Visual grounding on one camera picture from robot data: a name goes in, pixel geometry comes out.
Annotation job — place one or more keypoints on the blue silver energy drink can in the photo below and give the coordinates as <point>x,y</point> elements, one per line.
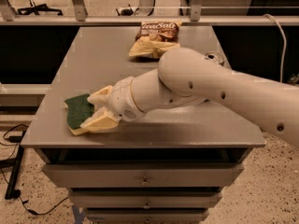
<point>216,57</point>

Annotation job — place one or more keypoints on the brown chip bag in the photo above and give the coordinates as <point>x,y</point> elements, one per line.
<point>154,38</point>

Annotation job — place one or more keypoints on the bottom grey drawer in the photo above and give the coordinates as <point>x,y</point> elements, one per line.
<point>147,216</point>

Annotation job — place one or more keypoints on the black metal stand leg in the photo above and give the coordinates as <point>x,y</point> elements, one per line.
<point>15,164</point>

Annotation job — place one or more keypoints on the top grey drawer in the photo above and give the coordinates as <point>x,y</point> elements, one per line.
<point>146,175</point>

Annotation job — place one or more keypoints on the white power strip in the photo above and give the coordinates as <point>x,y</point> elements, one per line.
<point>127,11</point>

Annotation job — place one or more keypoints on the black office chair base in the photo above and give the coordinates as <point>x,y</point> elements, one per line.
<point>36,9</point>

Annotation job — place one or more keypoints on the grey metal railing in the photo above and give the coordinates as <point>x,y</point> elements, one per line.
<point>199,12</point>

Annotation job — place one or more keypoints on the green and yellow sponge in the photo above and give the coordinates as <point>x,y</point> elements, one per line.
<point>78,110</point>

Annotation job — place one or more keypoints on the middle grey drawer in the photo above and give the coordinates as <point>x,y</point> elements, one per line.
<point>146,198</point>

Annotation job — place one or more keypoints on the grey drawer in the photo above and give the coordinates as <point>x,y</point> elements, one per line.
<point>146,175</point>
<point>146,198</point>
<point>147,216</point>

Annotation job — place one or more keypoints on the grey drawer cabinet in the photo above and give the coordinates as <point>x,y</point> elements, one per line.
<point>203,134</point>

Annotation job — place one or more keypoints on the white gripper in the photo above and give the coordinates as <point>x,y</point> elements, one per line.
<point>121,99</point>

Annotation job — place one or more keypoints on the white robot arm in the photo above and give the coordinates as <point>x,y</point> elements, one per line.
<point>187,77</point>

